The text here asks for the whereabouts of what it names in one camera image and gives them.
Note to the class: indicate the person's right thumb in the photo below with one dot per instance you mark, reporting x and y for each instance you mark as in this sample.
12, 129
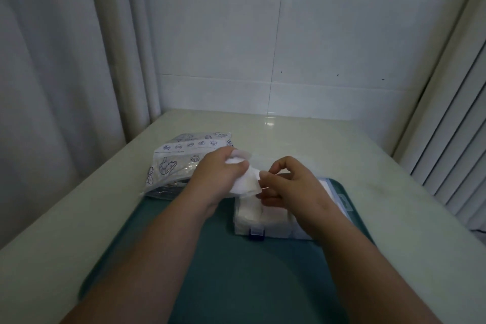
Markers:
271, 179

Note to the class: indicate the person's left thumb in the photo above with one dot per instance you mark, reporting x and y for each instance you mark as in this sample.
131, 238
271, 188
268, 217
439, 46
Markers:
240, 170

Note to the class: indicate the clear plastic box blue latch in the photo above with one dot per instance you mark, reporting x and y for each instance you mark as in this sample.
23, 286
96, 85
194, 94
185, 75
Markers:
338, 198

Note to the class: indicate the printed plastic package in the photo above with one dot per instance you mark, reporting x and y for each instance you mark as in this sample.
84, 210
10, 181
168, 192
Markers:
178, 162

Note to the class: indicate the white slatted radiator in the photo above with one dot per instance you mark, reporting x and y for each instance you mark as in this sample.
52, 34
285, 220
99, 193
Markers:
452, 137

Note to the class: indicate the white cotton pad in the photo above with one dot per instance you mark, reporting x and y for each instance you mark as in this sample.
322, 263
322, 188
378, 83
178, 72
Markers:
246, 183

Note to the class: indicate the stack of white pads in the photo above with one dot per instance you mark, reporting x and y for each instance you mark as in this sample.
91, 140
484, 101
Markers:
250, 215

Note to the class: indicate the person's right hand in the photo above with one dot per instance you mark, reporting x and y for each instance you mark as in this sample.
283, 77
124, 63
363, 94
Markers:
300, 192

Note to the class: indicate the dark green tray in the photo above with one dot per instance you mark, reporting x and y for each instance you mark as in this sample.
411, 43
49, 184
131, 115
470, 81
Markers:
246, 278

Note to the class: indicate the person's left hand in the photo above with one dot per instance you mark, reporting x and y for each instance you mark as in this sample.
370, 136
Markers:
212, 177

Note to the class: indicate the person's right forearm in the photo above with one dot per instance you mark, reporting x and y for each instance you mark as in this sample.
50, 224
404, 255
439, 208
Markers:
364, 270

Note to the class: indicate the white curtain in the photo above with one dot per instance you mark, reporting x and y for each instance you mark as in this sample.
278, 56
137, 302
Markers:
57, 88

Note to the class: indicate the person's left forearm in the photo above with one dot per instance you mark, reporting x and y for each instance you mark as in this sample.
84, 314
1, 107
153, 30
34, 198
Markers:
148, 263

